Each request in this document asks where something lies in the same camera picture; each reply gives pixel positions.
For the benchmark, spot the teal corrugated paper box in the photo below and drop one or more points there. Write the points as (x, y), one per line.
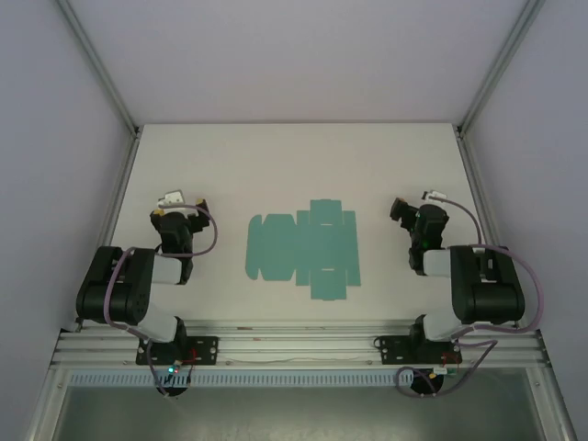
(303, 250)

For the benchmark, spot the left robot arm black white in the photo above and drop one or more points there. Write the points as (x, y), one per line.
(119, 294)

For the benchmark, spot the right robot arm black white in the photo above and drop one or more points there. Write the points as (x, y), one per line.
(487, 294)

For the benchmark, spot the small circuit board green light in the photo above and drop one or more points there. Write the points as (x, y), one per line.
(173, 369)

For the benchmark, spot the small circuit board white label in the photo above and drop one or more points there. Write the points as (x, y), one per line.
(443, 370)

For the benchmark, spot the grey sheet metal panel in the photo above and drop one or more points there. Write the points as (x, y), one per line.
(294, 413)

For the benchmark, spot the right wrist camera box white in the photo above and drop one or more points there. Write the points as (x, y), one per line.
(434, 195)

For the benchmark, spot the aluminium side rail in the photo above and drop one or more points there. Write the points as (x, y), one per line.
(111, 229)
(473, 184)

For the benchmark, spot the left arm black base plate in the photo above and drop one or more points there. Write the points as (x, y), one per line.
(206, 350)

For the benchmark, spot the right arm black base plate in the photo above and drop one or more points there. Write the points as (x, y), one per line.
(390, 350)

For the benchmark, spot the aluminium mounting rail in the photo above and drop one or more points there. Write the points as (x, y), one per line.
(294, 340)

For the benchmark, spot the aluminium frame post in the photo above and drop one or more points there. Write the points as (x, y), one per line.
(497, 69)
(102, 69)

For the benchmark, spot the aluminium lower frame strut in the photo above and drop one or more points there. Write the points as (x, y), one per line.
(46, 404)
(553, 404)

